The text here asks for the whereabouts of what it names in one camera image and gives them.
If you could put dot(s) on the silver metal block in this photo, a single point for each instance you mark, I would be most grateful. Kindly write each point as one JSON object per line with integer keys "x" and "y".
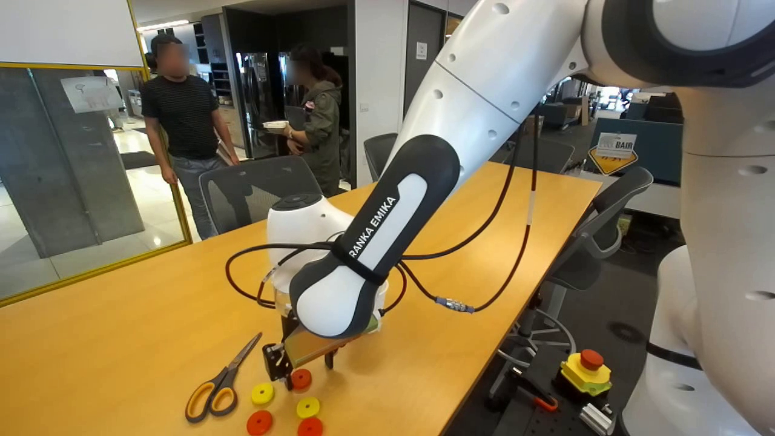
{"x": 596, "y": 418}

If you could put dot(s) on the small grey table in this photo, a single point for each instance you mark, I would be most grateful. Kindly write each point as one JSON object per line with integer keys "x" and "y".
{"x": 655, "y": 202}

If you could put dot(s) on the shiny flat wrist camera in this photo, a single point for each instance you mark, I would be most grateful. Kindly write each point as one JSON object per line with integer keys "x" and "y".
{"x": 310, "y": 346}

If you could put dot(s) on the orange plastic disc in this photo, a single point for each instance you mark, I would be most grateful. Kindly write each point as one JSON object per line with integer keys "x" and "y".
{"x": 304, "y": 380}
{"x": 305, "y": 427}
{"x": 253, "y": 421}

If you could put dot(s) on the yellow framed glass partition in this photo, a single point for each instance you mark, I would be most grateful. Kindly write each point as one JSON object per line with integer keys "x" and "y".
{"x": 16, "y": 31}

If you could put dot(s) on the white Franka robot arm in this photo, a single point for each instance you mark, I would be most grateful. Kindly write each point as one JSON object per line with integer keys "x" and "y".
{"x": 484, "y": 74}

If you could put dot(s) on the yellow white sign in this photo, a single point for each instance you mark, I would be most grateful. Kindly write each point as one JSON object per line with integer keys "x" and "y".
{"x": 619, "y": 145}

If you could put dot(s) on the woman in olive jacket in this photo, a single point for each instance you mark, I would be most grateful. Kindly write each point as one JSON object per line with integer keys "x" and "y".
{"x": 321, "y": 121}

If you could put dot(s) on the blue cabinet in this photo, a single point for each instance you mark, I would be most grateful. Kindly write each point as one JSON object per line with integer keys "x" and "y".
{"x": 645, "y": 154}

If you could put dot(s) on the grey mesh chair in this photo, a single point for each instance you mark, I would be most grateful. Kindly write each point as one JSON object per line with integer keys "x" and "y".
{"x": 274, "y": 185}
{"x": 381, "y": 154}

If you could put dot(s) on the man in black t-shirt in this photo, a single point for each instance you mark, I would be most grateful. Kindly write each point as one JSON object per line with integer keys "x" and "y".
{"x": 184, "y": 112}

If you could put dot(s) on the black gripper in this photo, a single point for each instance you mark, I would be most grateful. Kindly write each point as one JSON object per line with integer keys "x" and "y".
{"x": 289, "y": 330}

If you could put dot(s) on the dark grey door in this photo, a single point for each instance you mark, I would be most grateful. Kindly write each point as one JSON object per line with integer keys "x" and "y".
{"x": 414, "y": 49}

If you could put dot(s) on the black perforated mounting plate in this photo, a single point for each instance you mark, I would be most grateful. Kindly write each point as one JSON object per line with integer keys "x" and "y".
{"x": 547, "y": 425}

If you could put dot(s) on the yellow plastic disc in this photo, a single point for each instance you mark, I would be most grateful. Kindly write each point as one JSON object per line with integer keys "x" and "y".
{"x": 258, "y": 396}
{"x": 304, "y": 408}

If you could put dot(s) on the black office chair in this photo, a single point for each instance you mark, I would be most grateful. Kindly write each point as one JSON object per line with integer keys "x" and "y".
{"x": 607, "y": 213}

